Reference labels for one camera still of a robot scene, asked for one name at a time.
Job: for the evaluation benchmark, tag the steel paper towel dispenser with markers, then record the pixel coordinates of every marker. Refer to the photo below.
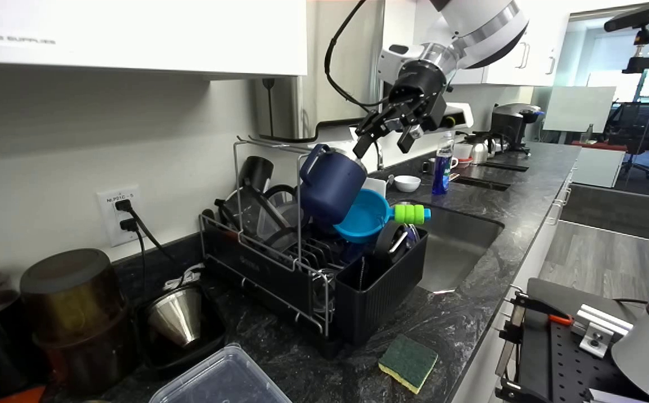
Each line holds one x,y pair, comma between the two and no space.
280,111

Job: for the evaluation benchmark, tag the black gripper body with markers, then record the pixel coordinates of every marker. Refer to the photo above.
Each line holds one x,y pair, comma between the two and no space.
416,95

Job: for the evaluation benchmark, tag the black office chair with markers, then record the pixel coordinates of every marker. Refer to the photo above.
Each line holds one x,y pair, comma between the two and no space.
630,125

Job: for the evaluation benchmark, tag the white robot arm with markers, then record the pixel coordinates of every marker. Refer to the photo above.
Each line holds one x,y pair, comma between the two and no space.
469,33

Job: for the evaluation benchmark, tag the stainless steel sink basin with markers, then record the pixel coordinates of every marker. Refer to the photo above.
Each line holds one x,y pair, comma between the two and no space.
437,253

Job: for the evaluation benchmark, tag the white upper cabinet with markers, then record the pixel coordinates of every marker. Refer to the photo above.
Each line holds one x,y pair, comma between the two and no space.
216,37

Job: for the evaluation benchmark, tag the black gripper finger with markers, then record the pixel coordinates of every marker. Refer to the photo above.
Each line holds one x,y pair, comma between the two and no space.
367,133
408,136

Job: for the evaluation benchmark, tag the small white bowl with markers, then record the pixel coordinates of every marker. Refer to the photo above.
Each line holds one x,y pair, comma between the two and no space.
408,182

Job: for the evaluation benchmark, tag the blue dish soap bottle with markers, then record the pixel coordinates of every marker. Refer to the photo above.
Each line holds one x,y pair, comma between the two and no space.
441,174

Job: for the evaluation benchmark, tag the yellow green sponge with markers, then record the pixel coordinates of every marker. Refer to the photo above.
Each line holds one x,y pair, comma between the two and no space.
408,364

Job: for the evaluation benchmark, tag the black coffee machine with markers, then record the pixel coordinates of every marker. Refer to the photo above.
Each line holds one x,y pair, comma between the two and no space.
511,122

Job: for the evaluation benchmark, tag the dark blue cup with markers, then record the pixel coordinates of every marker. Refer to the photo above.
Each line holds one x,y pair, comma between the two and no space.
330,182

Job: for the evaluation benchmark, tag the amber jar black lid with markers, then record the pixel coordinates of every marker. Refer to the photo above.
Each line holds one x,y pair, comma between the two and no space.
75,304

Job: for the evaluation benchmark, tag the black dish rack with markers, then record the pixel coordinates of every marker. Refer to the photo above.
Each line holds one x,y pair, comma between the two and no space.
268,244

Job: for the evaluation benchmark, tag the clear plastic container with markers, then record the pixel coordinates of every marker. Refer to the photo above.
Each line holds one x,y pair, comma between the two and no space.
225,377

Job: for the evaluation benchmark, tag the white wall outlet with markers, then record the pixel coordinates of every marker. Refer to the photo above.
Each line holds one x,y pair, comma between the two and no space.
112,215

